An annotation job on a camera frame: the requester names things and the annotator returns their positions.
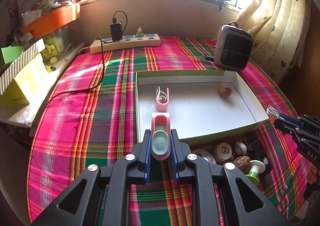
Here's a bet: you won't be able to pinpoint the white usb cable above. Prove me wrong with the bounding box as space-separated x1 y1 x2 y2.
266 105 284 119

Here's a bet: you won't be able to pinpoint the black charger adapter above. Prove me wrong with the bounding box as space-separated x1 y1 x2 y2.
110 17 123 42

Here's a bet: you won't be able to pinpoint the white green cardboard tray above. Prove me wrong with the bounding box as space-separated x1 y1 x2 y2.
136 70 269 145

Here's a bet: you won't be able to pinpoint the plaid pink green tablecloth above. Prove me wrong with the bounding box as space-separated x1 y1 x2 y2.
27 37 309 225

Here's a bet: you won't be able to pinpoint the white round mini fan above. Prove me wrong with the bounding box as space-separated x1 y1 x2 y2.
192 149 216 164

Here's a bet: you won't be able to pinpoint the beige plug on strip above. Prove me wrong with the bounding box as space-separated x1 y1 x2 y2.
136 27 144 37

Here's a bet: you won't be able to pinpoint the black charger cable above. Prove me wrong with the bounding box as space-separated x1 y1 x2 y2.
44 10 128 106

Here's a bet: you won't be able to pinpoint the pink plastic clip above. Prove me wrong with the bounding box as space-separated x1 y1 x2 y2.
155 87 169 112

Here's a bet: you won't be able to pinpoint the grey portable heater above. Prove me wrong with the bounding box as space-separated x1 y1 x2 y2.
214 22 254 71

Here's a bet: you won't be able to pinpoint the white egg shaped object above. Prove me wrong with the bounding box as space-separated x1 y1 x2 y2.
234 142 247 156

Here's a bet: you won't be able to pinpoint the green white spool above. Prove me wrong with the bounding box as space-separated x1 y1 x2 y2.
246 160 266 186

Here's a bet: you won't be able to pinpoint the orange plastic tray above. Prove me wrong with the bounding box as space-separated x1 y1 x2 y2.
22 3 80 39

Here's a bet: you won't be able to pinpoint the cream heart pattern curtain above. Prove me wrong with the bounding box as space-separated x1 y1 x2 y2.
235 0 311 84

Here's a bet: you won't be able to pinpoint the black window latch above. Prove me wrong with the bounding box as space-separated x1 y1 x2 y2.
216 0 231 11

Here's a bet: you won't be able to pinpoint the yellow green toy package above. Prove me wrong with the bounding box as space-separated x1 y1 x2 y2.
41 36 65 73

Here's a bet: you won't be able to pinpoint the brown walnut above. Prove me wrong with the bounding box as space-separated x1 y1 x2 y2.
218 84 232 99
234 156 251 174

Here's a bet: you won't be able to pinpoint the black rectangular remote device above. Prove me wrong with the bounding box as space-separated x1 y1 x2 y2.
247 139 273 177

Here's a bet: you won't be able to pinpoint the brown walnut in tray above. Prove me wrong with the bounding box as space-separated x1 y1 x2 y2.
218 84 232 99

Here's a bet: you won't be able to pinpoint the white round cap container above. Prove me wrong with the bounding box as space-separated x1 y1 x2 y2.
213 143 232 163

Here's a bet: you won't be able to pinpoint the beige power strip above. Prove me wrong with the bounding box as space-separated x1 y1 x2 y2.
103 34 161 51

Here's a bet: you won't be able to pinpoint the striped white box lid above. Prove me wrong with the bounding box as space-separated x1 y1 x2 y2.
0 38 45 95

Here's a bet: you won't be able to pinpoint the red dried flower branches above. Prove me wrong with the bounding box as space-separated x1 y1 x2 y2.
6 0 21 30

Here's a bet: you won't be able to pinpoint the yellow green cardboard box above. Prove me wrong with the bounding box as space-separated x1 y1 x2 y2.
0 53 48 109

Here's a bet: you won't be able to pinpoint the green paper box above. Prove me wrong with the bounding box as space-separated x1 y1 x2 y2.
1 46 24 64

